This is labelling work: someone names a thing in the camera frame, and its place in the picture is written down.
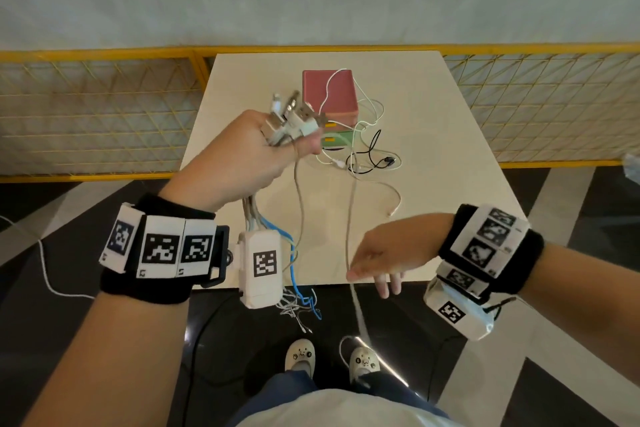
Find grey cable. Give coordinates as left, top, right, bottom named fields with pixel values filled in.
left=242, top=91, right=329, bottom=335

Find pink and green drawer box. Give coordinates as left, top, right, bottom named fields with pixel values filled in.
left=301, top=69, right=360, bottom=151

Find person's right hand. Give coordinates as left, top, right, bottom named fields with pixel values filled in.
left=346, top=213, right=455, bottom=300

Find white floor cord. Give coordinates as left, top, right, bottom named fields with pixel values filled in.
left=0, top=213, right=96, bottom=300

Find person's right forearm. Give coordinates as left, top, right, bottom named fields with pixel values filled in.
left=519, top=241, right=640, bottom=388

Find blue cable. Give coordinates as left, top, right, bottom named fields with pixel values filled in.
left=242, top=91, right=329, bottom=335
left=259, top=213, right=323, bottom=320

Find white shoe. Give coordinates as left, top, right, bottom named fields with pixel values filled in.
left=348, top=346, right=381, bottom=382
left=283, top=338, right=316, bottom=375

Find person's white shirt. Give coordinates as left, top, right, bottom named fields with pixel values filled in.
left=239, top=388, right=466, bottom=427

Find thin white cable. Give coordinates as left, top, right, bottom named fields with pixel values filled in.
left=317, top=67, right=403, bottom=176

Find person's left forearm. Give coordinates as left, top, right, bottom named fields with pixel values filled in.
left=22, top=291, right=191, bottom=427

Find person's blue trousers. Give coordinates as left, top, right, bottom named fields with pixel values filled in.
left=227, top=369, right=451, bottom=427

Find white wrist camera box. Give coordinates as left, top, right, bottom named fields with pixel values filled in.
left=422, top=277, right=496, bottom=341
left=238, top=230, right=283, bottom=310

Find yellow mesh fence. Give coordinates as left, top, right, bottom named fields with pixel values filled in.
left=0, top=43, right=640, bottom=183

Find person's left hand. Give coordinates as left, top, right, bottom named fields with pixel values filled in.
left=159, top=109, right=323, bottom=215

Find black camera cable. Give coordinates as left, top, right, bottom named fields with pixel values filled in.
left=179, top=291, right=241, bottom=427
left=482, top=296, right=519, bottom=322

